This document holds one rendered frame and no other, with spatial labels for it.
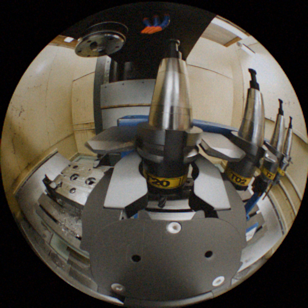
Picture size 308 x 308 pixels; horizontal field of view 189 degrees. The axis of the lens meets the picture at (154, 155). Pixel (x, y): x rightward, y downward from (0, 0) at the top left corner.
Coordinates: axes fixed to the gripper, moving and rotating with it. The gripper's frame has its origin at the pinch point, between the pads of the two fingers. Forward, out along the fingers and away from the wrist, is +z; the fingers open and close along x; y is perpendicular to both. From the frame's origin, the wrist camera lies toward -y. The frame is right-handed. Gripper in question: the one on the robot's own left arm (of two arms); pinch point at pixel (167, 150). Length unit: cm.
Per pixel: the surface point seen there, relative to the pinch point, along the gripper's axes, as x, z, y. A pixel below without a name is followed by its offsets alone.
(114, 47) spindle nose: -15.0, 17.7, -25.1
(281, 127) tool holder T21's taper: 20.8, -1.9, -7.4
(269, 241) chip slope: 68, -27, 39
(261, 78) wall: 81, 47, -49
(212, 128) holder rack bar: 6.3, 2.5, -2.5
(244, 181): 10.2, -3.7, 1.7
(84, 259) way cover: -31, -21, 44
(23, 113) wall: -120, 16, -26
